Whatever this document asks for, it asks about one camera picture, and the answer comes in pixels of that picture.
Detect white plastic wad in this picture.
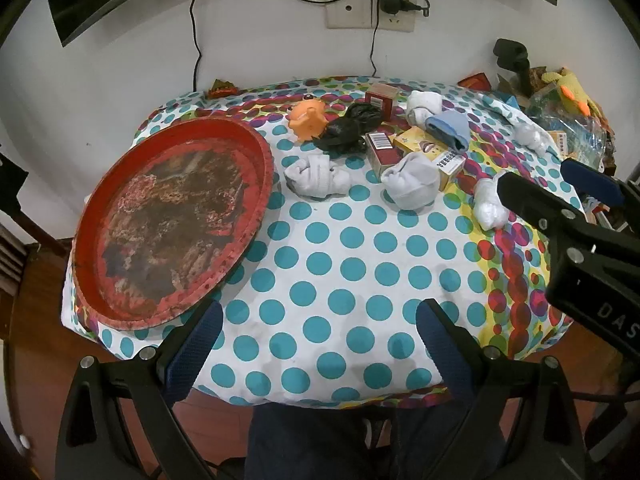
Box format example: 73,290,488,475
472,177,511,231

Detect black adapter cable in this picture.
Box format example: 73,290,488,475
369,10,381,78

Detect blue-grey sock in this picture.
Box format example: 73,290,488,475
425,112,472,152

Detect polka dot tablecloth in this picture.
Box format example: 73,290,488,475
61,76,588,407

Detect white wall socket plate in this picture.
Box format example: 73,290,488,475
325,0,417,32

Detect red box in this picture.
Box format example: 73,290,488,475
365,131,401,181
365,85,401,121

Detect orange toy fish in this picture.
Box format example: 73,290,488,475
289,94,328,142

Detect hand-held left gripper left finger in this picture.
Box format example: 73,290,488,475
55,300,224,480

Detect clear plastic bag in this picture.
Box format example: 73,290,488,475
525,90,618,171

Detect red round tray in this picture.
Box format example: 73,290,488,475
71,115,275,331

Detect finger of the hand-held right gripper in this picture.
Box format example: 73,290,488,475
497,171,601,256
560,158,640,211

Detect person's dark trousers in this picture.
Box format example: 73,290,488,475
245,402,506,480

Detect black plastic bag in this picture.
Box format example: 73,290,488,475
314,102,383,153

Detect wooden chair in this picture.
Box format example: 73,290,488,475
0,145,66,341

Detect yellow plush toy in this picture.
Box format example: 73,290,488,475
542,67,606,116

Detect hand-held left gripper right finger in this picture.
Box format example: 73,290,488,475
416,299,586,480

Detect thin wall cable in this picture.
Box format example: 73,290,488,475
189,0,205,93

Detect white sock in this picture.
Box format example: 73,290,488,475
381,152,441,211
406,91,443,128
285,154,351,198
515,122,556,156

